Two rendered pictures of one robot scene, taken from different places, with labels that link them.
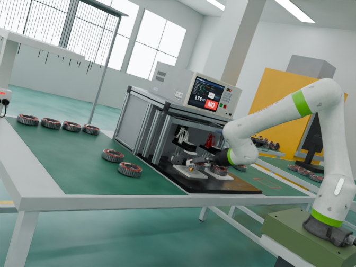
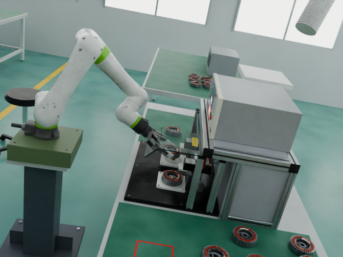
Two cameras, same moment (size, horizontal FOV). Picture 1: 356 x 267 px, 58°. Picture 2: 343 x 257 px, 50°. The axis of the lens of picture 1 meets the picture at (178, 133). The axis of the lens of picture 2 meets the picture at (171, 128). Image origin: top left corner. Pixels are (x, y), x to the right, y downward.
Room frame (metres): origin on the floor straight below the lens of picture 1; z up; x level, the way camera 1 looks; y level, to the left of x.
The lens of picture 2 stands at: (3.05, -1.61, 1.83)
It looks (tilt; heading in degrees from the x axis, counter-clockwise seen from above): 24 degrees down; 132
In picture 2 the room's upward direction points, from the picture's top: 11 degrees clockwise
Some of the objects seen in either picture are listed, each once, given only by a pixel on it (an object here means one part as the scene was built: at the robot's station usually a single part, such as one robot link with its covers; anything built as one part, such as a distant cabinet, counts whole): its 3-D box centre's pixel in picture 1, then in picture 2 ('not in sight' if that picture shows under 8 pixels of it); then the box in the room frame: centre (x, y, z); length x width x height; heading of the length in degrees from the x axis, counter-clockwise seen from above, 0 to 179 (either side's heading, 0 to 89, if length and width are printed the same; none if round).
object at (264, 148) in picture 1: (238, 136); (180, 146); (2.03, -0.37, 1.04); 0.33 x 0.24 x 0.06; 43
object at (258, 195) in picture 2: not in sight; (257, 196); (2.40, -0.19, 0.91); 0.28 x 0.03 x 0.32; 43
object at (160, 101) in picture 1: (187, 107); (241, 130); (2.12, -0.01, 1.09); 0.68 x 0.44 x 0.05; 133
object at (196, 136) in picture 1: (185, 135); (222, 156); (2.07, -0.05, 0.92); 0.66 x 0.01 x 0.30; 133
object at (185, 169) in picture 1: (190, 171); (173, 160); (1.80, -0.14, 0.78); 0.15 x 0.15 x 0.01; 43
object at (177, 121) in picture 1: (206, 127); (198, 133); (1.96, -0.16, 1.03); 0.62 x 0.01 x 0.03; 133
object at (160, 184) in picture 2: (217, 173); (171, 181); (1.97, -0.31, 0.78); 0.15 x 0.15 x 0.01; 43
